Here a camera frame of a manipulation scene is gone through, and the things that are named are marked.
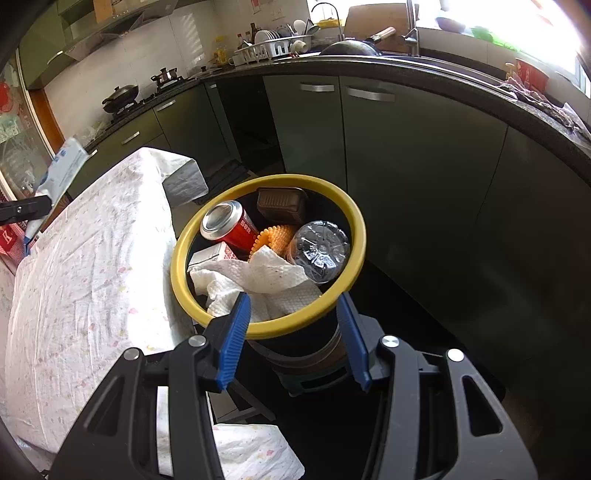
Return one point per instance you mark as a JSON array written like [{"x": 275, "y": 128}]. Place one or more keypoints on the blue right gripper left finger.
[{"x": 230, "y": 339}]

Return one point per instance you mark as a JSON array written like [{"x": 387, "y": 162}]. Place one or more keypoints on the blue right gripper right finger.
[{"x": 361, "y": 335}]

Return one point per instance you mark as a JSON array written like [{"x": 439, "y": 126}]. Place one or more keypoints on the white paper towel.
[{"x": 276, "y": 288}]

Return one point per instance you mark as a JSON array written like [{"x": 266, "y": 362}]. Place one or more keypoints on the red white milk carton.
[{"x": 216, "y": 252}]

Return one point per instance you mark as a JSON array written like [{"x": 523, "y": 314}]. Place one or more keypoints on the clear plastic bottle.
[{"x": 321, "y": 248}]

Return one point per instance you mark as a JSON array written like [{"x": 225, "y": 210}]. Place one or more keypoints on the orange spiky ring toy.
[{"x": 277, "y": 238}]

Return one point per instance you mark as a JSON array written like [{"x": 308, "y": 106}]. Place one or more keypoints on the red soda can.
[{"x": 228, "y": 222}]

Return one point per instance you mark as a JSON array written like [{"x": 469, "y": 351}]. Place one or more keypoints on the brown plastic tray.
[{"x": 282, "y": 205}]

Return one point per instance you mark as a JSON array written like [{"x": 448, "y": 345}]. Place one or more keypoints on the white blue plastic wrapper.
[{"x": 60, "y": 174}]

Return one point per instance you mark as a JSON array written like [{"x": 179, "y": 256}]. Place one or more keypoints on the green kitchen cabinets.
[{"x": 480, "y": 214}]

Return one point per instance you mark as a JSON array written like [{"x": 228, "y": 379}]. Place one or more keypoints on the steel kitchen faucet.
[{"x": 412, "y": 37}]

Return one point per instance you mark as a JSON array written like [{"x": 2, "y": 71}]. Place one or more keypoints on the white patterned tablecloth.
[{"x": 95, "y": 372}]

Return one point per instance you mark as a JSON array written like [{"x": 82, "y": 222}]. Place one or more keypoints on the red checkered apron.
[{"x": 12, "y": 242}]

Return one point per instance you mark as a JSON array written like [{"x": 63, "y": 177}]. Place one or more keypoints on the black wok with lid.
[{"x": 120, "y": 98}]

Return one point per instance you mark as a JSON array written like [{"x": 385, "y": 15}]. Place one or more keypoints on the small steel pot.
[{"x": 165, "y": 78}]

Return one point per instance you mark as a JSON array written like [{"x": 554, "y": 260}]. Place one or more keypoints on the glass sliding door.
[{"x": 25, "y": 151}]

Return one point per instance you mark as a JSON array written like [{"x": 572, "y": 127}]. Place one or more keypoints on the white dish rack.
[{"x": 271, "y": 46}]

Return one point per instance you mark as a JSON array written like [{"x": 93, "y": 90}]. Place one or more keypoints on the black pan in sink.
[{"x": 367, "y": 47}]

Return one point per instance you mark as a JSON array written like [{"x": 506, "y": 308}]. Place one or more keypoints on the wooden cutting board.
[{"x": 360, "y": 25}]

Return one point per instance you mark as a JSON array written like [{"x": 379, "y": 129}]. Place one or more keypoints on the steel range hood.
[{"x": 88, "y": 25}]

